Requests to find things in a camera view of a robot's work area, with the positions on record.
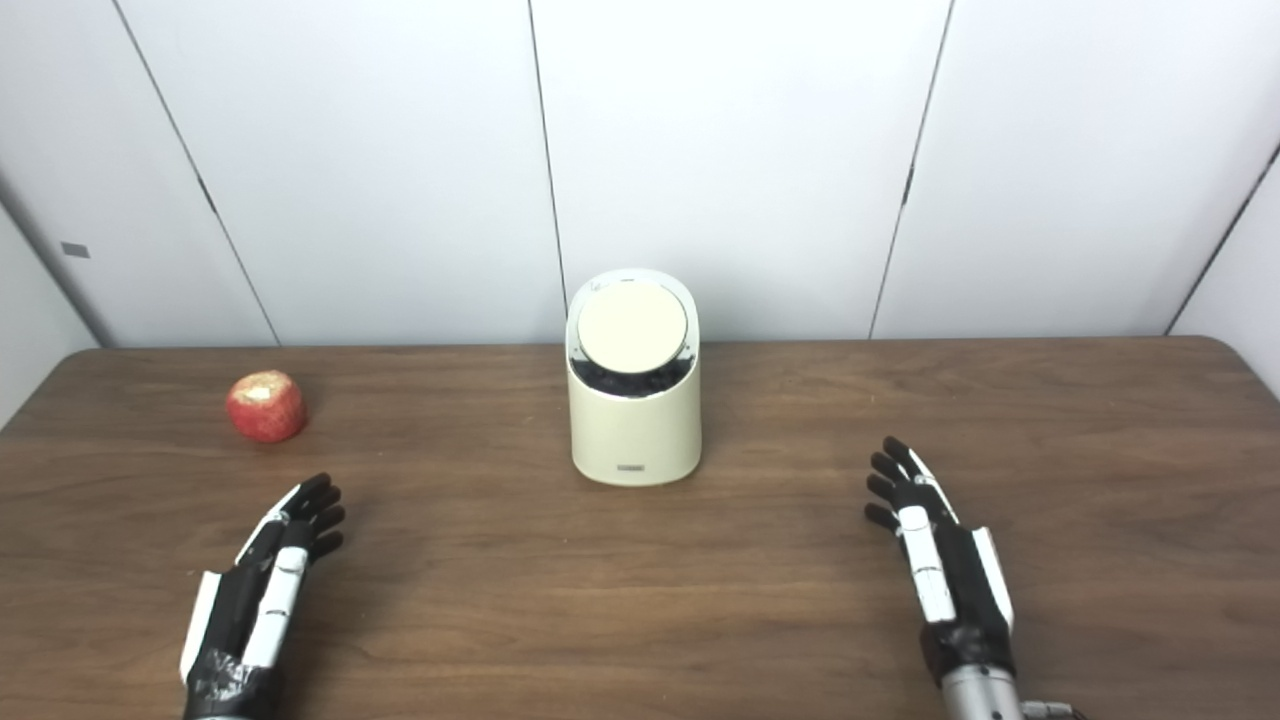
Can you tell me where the cream round bin lid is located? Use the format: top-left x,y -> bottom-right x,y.
577,281 -> 690,374

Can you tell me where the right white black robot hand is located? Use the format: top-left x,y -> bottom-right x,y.
864,436 -> 1017,687

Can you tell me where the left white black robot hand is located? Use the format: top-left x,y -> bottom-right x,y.
180,473 -> 347,720

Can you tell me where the red apple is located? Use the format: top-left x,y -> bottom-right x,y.
225,370 -> 308,444

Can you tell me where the cream-colored desktop bin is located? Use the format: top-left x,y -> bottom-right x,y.
565,268 -> 702,488

